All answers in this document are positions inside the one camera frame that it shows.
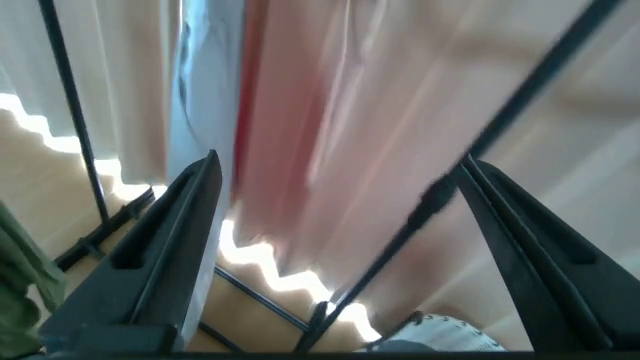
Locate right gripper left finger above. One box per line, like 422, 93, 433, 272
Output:
39, 148, 224, 354

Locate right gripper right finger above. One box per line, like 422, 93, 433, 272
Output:
454, 153, 640, 352

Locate green garment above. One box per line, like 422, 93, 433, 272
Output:
0, 199, 69, 359

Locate pale grey shorts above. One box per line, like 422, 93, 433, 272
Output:
166, 0, 247, 214

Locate white laundry basket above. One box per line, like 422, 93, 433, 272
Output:
366, 310, 507, 353

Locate black clothes rack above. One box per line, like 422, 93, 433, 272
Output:
37, 0, 629, 354

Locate beige curtain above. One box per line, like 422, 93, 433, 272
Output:
0, 0, 640, 351

